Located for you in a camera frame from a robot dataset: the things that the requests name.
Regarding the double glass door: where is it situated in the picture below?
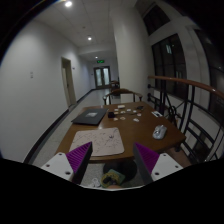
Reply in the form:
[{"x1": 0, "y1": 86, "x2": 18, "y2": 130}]
[{"x1": 94, "y1": 66, "x2": 111, "y2": 89}]

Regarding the wooden handrail metal railing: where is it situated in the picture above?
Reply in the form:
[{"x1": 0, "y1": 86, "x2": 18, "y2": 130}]
[{"x1": 146, "y1": 75, "x2": 224, "y2": 164}]

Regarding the white paper tag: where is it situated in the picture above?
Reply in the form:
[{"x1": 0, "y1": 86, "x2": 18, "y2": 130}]
[{"x1": 152, "y1": 111, "x2": 163, "y2": 117}]

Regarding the patterned beige mouse pad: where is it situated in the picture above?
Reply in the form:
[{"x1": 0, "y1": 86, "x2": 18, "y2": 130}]
[{"x1": 70, "y1": 128, "x2": 124, "y2": 157}]

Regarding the green yellow bag under table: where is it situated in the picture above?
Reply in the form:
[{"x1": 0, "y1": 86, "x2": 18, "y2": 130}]
[{"x1": 101, "y1": 169, "x2": 125, "y2": 188}]

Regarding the small black box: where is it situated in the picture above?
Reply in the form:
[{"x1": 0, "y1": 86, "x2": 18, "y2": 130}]
[{"x1": 108, "y1": 112, "x2": 115, "y2": 118}]

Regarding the grey computer mouse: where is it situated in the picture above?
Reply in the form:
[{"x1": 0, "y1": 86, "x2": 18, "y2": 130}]
[{"x1": 153, "y1": 125, "x2": 167, "y2": 140}]

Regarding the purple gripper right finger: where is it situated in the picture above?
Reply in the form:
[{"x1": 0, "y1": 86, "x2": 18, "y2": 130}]
[{"x1": 132, "y1": 142, "x2": 184, "y2": 186}]

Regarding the dark window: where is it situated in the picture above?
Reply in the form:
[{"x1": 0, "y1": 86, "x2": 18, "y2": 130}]
[{"x1": 152, "y1": 34, "x2": 187, "y2": 98}]

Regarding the side doorway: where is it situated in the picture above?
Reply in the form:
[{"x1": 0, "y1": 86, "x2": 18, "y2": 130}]
[{"x1": 61, "y1": 57, "x2": 76, "y2": 106}]

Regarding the black phone on table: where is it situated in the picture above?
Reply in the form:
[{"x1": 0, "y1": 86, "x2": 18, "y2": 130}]
[{"x1": 136, "y1": 106, "x2": 144, "y2": 111}]

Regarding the wooden chair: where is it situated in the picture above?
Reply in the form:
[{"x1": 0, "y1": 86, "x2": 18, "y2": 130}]
[{"x1": 103, "y1": 88, "x2": 143, "y2": 105}]

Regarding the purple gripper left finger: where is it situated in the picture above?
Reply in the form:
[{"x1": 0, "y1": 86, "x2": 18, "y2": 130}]
[{"x1": 40, "y1": 141, "x2": 94, "y2": 185}]

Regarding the green exit sign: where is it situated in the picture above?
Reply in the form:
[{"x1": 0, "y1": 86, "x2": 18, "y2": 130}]
[{"x1": 97, "y1": 60, "x2": 105, "y2": 64}]

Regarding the closed dark laptop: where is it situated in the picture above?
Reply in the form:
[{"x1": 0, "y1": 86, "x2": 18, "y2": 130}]
[{"x1": 72, "y1": 108, "x2": 107, "y2": 125}]

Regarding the white card on table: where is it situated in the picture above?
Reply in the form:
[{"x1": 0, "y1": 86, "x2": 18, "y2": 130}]
[{"x1": 117, "y1": 105, "x2": 125, "y2": 109}]

